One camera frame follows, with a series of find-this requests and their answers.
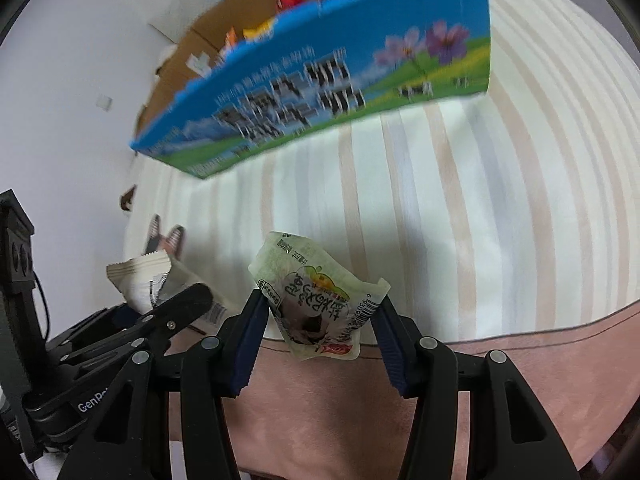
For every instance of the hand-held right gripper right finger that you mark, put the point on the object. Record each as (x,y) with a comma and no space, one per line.
(392,350)

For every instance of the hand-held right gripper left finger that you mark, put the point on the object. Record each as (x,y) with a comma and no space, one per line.
(252,345)

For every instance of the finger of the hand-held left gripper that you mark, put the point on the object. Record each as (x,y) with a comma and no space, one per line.
(185,305)
(110,320)

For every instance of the beige snack packet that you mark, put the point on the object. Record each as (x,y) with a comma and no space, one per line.
(135,280)

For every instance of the green snack packet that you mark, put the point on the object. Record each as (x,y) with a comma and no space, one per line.
(310,285)

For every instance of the blue printed cardboard box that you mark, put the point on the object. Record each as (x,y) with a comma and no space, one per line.
(350,60)

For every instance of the white plush with brown patches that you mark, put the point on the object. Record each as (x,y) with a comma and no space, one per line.
(171,240)

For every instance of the pink blanket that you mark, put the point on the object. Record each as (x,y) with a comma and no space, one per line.
(325,410)

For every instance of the cream striped blanket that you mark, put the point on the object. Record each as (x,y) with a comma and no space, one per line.
(475,210)

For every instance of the yellow snack packet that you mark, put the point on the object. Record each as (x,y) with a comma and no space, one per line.
(260,30)

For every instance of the white wall socket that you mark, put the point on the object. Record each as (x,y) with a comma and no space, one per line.
(103,102)

